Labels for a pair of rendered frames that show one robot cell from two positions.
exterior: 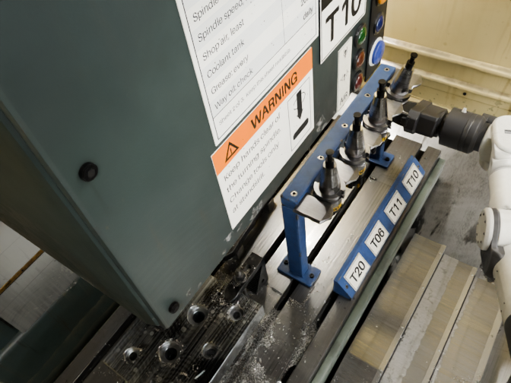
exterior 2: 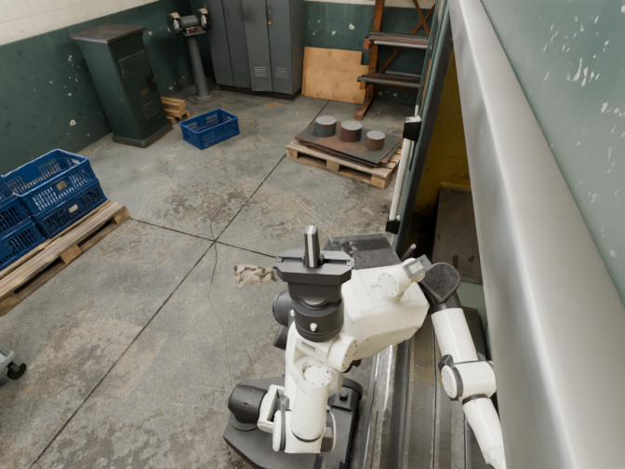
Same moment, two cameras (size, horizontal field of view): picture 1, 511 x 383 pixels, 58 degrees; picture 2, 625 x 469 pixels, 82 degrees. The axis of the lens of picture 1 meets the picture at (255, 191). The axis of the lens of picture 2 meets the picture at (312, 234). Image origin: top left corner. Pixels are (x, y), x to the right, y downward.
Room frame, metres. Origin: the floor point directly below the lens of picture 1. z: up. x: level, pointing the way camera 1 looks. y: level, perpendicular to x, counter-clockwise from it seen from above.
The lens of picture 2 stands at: (0.56, -1.02, 2.12)
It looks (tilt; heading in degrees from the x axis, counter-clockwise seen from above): 42 degrees down; 151
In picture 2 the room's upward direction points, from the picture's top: straight up
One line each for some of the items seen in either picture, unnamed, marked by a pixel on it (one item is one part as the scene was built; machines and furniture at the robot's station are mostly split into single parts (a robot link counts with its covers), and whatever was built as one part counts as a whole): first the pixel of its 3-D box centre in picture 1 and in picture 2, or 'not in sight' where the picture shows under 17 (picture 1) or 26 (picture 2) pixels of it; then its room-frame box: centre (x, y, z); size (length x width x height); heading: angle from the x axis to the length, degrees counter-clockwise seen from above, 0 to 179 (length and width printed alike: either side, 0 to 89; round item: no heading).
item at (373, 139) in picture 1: (366, 137); not in sight; (0.68, -0.26, 1.21); 0.07 x 0.05 x 0.01; 47
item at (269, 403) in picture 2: not in sight; (283, 410); (-0.14, -0.80, 0.28); 0.21 x 0.20 x 0.13; 47
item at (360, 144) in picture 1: (355, 139); not in sight; (0.64, -0.22, 1.26); 0.04 x 0.04 x 0.07
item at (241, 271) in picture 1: (244, 282); not in sight; (0.51, 0.07, 0.97); 0.13 x 0.03 x 0.15; 137
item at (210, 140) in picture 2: not in sight; (210, 128); (-3.68, -0.13, 0.11); 0.62 x 0.42 x 0.22; 108
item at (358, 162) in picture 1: (354, 154); not in sight; (0.64, -0.22, 1.21); 0.06 x 0.06 x 0.03
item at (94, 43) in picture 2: not in sight; (127, 87); (-4.14, -0.88, 0.59); 0.57 x 0.52 x 1.17; 131
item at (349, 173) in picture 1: (342, 172); not in sight; (0.60, -0.19, 1.21); 0.07 x 0.05 x 0.01; 47
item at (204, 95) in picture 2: not in sight; (195, 57); (-4.96, 0.13, 0.57); 0.47 x 0.37 x 1.14; 101
